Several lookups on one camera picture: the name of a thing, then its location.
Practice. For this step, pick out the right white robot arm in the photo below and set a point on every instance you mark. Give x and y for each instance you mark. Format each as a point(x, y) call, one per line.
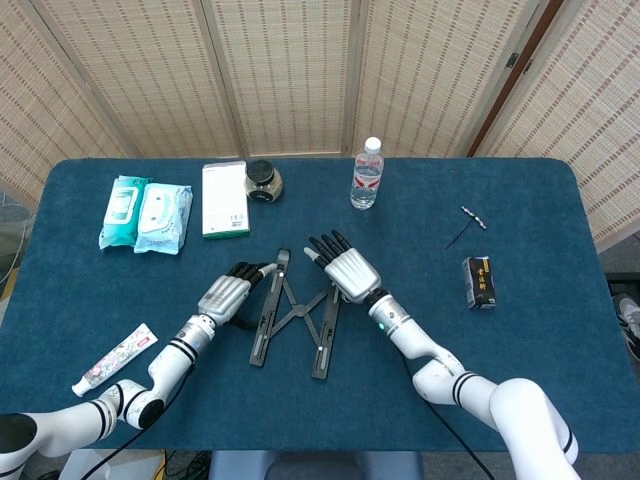
point(450, 375)

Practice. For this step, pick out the white cardboard box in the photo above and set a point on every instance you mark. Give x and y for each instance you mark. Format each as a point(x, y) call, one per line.
point(125, 467)

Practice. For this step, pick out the grey sneaker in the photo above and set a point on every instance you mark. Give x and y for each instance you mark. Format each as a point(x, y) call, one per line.
point(627, 315)

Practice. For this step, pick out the glass jar with black lid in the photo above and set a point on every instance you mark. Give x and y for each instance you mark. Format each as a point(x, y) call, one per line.
point(264, 182)

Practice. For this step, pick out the blue table cloth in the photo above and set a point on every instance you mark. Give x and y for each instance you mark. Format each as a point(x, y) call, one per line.
point(525, 350)

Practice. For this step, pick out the light wood bamboo folding screen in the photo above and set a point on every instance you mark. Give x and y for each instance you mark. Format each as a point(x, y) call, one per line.
point(280, 75)

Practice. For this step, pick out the white box with green edge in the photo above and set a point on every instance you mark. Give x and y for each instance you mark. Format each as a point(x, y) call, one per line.
point(224, 200)

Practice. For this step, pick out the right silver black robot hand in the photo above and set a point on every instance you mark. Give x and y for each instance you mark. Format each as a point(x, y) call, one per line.
point(350, 272)

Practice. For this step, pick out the green wet wipes pack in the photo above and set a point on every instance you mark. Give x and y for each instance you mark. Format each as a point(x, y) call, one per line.
point(120, 210)

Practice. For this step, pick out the brown framed bamboo screen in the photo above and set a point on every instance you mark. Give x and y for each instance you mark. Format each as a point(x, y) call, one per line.
point(590, 125)

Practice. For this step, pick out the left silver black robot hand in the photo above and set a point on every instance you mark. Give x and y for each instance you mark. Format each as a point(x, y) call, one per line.
point(225, 295)

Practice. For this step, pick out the clear plastic water bottle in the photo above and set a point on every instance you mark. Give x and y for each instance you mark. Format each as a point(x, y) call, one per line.
point(366, 180)

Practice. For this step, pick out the black folding laptop stand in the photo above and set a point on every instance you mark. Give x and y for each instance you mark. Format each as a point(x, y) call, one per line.
point(322, 345)

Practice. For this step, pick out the white floral toothpaste tube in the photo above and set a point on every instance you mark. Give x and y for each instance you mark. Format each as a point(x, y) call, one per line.
point(115, 360)

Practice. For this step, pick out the black carton with gold print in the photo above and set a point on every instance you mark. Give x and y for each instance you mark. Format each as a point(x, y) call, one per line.
point(480, 282)

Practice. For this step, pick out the light blue wet wipes pack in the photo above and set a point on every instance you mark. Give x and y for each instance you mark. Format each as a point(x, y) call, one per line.
point(160, 220)

